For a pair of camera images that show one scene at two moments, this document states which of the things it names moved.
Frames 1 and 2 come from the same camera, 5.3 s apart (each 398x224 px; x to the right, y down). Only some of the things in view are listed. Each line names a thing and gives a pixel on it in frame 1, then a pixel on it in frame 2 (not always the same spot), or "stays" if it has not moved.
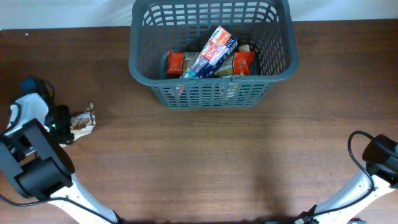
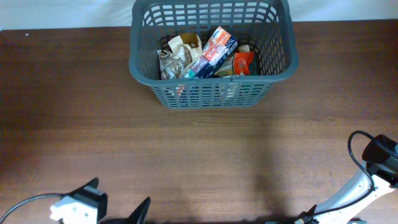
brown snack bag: [83, 123] → [176, 53]
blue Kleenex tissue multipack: [219, 48] stays
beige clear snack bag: [244, 48] stays
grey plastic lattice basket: [160, 27] stays
